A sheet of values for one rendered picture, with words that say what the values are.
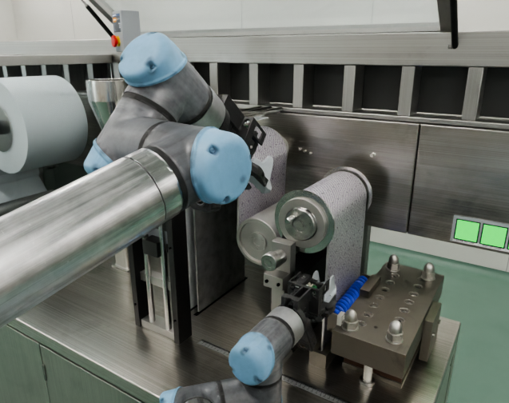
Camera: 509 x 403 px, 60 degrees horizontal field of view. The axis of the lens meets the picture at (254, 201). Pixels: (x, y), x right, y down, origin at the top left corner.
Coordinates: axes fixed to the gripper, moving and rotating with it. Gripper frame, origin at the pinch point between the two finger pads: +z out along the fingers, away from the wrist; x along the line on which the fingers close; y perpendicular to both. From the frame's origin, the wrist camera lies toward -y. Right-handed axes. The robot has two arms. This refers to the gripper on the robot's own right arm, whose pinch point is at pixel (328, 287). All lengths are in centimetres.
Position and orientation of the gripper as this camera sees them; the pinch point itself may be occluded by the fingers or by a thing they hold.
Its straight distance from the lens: 105.6
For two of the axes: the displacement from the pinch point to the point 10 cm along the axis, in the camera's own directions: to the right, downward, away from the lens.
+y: 0.0, -9.5, -3.2
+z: 5.4, -2.7, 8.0
